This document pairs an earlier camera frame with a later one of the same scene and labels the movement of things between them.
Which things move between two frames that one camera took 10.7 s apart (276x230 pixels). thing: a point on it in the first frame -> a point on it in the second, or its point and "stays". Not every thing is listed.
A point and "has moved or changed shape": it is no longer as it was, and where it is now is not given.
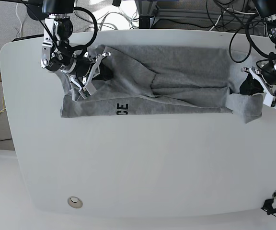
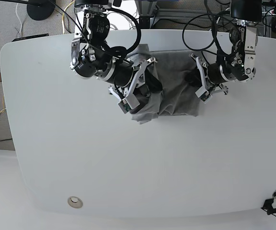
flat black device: [28, 37] stays
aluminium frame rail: [149, 8] stays
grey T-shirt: [149, 80] has moved or changed shape
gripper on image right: [275, 71] -> [214, 74]
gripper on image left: [79, 67] -> [123, 73]
